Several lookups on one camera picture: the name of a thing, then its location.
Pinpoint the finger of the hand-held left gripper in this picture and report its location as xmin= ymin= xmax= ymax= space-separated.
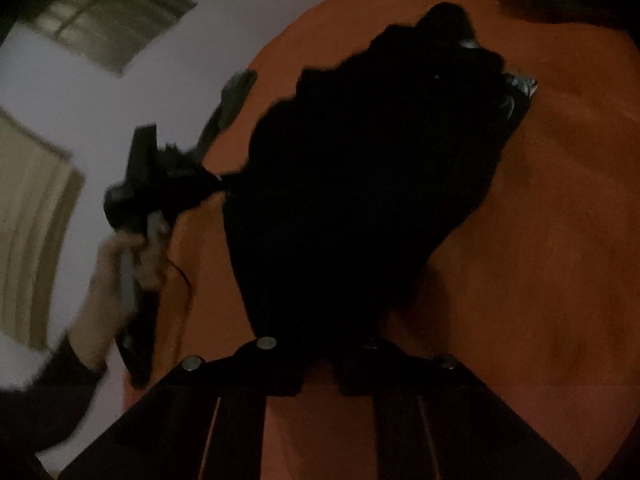
xmin=126 ymin=123 xmax=161 ymax=187

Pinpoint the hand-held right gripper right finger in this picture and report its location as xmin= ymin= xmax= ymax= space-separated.
xmin=339 ymin=339 xmax=582 ymax=480

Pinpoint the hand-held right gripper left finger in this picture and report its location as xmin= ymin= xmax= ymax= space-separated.
xmin=57 ymin=337 xmax=307 ymax=480

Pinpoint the black paisley garment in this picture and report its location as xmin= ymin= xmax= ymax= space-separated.
xmin=160 ymin=2 xmax=539 ymax=357

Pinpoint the person's left forearm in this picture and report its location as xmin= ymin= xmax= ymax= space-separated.
xmin=0 ymin=335 xmax=108 ymax=466

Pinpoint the person's left hand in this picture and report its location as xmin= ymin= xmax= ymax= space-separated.
xmin=69 ymin=232 xmax=169 ymax=376

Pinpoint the beige louvered window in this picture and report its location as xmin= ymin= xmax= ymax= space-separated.
xmin=0 ymin=107 xmax=84 ymax=352

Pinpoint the barred window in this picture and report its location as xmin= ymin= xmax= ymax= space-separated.
xmin=29 ymin=0 xmax=199 ymax=79

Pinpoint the orange bed blanket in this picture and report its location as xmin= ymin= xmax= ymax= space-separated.
xmin=122 ymin=0 xmax=640 ymax=480

